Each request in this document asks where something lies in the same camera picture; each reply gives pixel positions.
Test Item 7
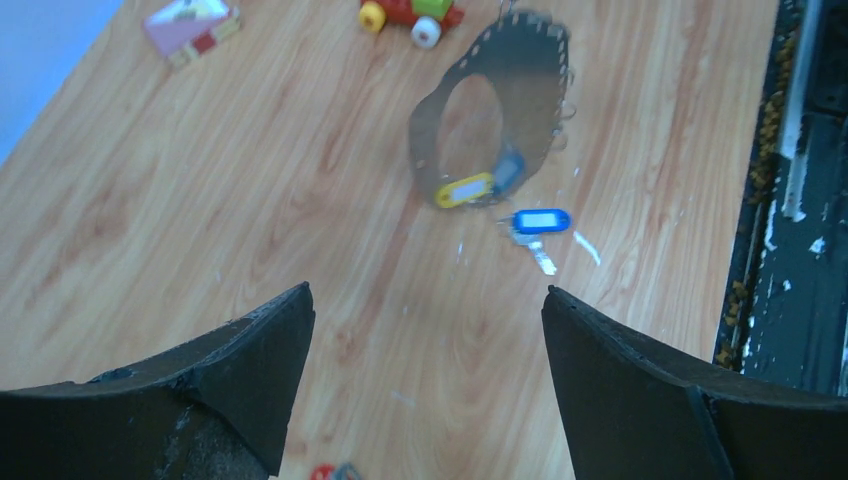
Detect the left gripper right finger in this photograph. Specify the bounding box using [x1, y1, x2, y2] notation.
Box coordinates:
[541, 286, 847, 479]

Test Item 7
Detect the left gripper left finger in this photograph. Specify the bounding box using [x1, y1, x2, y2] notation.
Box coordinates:
[1, 283, 315, 479]

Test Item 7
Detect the blue key tag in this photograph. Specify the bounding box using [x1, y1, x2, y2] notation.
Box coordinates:
[512, 208, 571, 235]

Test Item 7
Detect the yellow key tag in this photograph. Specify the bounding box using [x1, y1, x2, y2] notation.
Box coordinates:
[434, 172, 494, 209]

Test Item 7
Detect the large perforated metal keyring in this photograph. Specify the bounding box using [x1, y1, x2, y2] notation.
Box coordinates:
[408, 8, 575, 208]

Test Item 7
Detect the red tag small key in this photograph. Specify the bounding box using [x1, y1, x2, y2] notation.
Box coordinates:
[309, 462, 363, 480]

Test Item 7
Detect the pink patterned wooden block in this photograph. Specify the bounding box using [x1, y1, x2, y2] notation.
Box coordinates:
[142, 0, 241, 69]

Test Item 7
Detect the toy brick car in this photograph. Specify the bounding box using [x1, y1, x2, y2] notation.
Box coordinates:
[358, 0, 465, 49]

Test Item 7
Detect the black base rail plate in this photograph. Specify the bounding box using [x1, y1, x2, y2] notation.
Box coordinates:
[713, 1, 847, 396]

